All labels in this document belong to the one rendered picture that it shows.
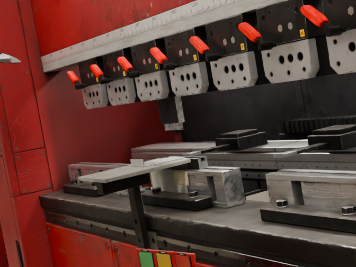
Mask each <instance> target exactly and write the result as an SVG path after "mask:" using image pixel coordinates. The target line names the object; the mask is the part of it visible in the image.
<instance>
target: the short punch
mask: <svg viewBox="0 0 356 267"><path fill-rule="evenodd" d="M157 103H158V108H159V115H160V119H161V124H164V127H165V131H167V130H183V124H182V123H183V122H185V120H184V114H183V108H182V101H181V97H180V96H179V97H177V96H175V97H169V98H165V99H159V100H157Z"/></svg>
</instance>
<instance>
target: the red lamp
mask: <svg viewBox="0 0 356 267"><path fill-rule="evenodd" d="M175 260H176V267H191V264H190V259H189V256H179V255H175Z"/></svg>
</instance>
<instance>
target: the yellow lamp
mask: <svg viewBox="0 0 356 267"><path fill-rule="evenodd" d="M156 256H157V262H158V267H172V265H171V258H170V255H169V254H158V253H156Z"/></svg>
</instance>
